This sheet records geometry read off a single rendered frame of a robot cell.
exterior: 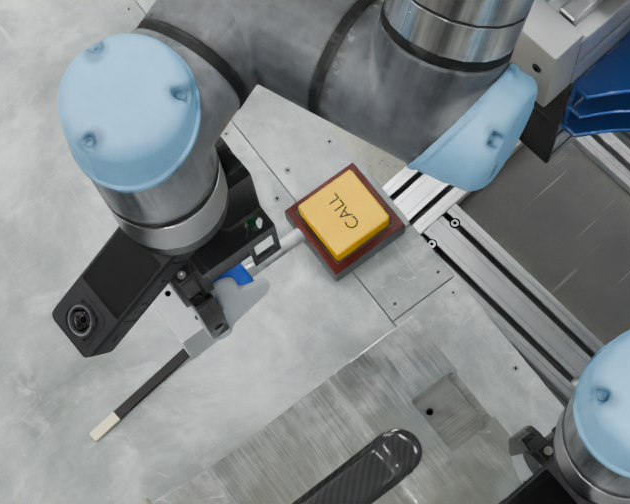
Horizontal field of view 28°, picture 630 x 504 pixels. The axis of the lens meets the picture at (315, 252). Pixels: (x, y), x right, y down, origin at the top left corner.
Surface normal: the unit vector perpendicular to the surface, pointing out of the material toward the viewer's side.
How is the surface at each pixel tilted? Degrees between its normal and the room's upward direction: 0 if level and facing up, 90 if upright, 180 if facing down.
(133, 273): 33
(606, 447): 87
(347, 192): 0
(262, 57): 58
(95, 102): 0
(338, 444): 3
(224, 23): 24
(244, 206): 90
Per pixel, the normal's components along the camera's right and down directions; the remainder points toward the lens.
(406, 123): -0.42, 0.51
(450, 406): -0.06, -0.32
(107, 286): -0.46, 0.08
